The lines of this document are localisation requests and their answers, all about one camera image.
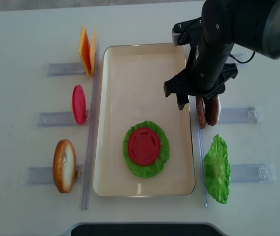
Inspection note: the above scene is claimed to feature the green lettuce leaf in holder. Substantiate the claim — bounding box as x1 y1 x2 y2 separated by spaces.
203 134 231 204

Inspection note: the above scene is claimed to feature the cream rectangular tray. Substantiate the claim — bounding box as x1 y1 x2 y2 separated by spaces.
93 43 195 197

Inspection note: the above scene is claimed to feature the orange cheese slice outer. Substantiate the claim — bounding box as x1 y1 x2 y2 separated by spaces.
78 25 91 78

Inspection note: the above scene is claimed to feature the red tomato slice on tray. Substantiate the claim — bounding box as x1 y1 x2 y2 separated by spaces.
127 127 161 166

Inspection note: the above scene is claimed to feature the brown meat patty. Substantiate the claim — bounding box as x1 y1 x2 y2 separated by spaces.
206 94 221 126
196 96 206 129

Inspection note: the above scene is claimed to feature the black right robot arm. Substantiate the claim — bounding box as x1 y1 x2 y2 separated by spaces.
164 0 280 116

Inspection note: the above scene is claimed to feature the clear left holder rack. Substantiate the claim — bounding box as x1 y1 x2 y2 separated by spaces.
22 42 102 210

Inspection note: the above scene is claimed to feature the bread slice on left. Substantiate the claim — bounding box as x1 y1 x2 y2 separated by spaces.
53 139 76 193

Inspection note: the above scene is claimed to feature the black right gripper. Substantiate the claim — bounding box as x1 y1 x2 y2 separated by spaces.
164 39 238 121

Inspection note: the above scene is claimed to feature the clear right holder rack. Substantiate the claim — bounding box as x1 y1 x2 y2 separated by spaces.
178 46 280 213

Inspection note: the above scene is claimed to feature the yellow cheese slice inner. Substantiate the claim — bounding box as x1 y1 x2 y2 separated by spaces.
89 24 97 77

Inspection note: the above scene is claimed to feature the green lettuce on tray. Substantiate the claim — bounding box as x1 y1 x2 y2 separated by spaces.
122 120 170 178

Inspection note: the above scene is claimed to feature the clear holder rack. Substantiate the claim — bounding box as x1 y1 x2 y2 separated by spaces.
22 42 102 210
178 46 280 213

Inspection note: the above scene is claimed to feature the tomato slice in holder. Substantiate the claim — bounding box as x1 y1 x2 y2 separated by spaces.
72 85 86 125

